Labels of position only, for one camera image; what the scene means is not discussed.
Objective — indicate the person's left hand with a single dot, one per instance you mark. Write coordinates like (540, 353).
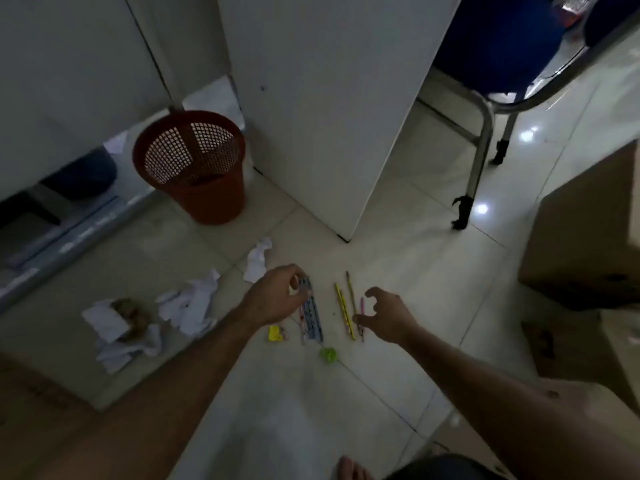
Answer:
(272, 294)

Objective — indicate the person's right hand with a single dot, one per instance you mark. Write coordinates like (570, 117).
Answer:
(392, 317)

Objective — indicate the pink pencil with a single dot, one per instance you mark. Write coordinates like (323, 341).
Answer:
(361, 304)

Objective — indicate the yellow pencil sharpener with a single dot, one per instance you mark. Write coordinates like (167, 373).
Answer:
(275, 333)

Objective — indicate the blue patterned pencil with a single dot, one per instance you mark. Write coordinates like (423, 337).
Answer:
(309, 314)
(316, 324)

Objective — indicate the red patterned pencil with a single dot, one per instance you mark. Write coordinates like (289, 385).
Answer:
(302, 327)

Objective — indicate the yellow striped pencil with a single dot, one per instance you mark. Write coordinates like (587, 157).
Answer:
(344, 309)

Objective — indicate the green eraser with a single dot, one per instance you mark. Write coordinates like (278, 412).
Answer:
(328, 354)

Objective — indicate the small taped cardboard parcel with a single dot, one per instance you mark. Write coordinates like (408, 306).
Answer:
(560, 354)

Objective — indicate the cardboard box with black print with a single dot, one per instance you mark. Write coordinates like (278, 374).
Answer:
(585, 229)

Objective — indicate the person's right forearm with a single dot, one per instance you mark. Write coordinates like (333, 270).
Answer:
(500, 394)

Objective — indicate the person's left forearm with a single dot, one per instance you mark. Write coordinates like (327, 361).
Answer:
(165, 394)

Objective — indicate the person's right foot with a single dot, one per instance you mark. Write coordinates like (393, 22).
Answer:
(352, 470)

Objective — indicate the red mesh wastebasket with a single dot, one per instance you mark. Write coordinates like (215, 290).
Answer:
(210, 199)

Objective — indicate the black trousers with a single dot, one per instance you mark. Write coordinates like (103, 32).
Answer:
(440, 469)

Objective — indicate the white desk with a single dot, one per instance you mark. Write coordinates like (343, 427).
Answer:
(325, 94)

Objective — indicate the blue-grey metal bars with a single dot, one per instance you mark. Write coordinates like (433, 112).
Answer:
(60, 229)

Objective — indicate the dark blue bundle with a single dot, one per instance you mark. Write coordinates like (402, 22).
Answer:
(80, 174)

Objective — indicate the blue chair with metal frame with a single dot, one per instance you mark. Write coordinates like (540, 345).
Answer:
(495, 39)

